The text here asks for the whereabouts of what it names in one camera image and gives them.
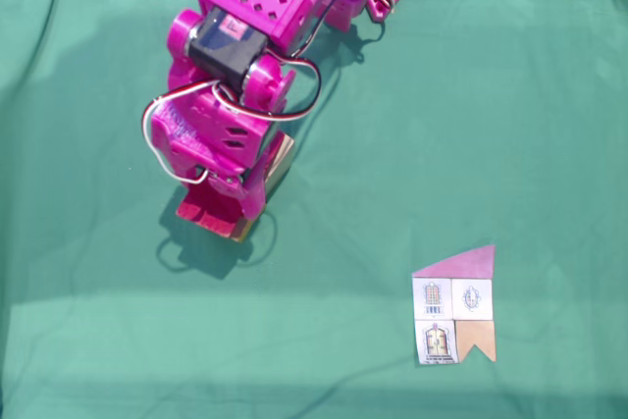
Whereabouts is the wrist servo cable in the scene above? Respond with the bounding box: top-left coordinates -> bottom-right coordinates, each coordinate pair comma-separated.
210,0 -> 323,121

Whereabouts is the base servo cable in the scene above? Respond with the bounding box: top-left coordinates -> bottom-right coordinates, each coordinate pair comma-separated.
367,0 -> 398,23

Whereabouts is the yellow notched wooden block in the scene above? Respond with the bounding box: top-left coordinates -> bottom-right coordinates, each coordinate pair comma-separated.
233,202 -> 267,243

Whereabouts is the gripper servo cable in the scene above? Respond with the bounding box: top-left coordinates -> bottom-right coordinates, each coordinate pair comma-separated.
140,79 -> 222,184

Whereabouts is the wooden block with balcony window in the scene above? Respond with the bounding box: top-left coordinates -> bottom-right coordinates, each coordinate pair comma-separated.
264,132 -> 295,194

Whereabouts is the green cloth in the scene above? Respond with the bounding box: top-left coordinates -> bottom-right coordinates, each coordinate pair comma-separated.
0,0 -> 628,419

